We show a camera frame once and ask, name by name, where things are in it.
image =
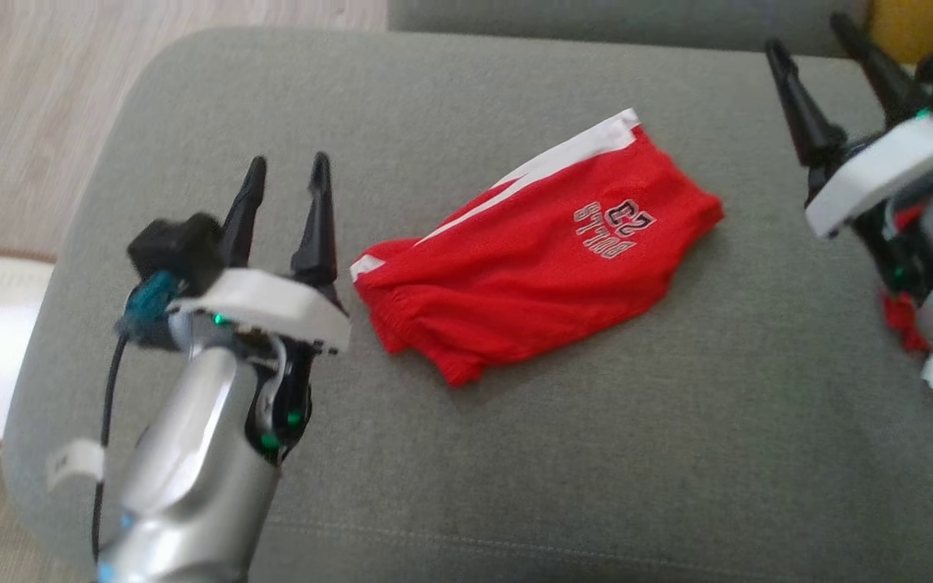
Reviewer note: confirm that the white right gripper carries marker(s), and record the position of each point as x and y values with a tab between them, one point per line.
879	170

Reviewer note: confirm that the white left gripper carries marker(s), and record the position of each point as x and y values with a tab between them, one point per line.
272	304

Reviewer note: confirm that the red basketball jersey white trim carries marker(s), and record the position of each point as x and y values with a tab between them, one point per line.
904	320

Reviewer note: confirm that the red basketball shorts white stripe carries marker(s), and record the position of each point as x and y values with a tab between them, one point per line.
531	283

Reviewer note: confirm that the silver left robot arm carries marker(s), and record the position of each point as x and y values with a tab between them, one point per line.
183	470

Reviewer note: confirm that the large grey sofa seat cushion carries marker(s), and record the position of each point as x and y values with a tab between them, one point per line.
596	453

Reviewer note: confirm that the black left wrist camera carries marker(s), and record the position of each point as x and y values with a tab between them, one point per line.
175	251

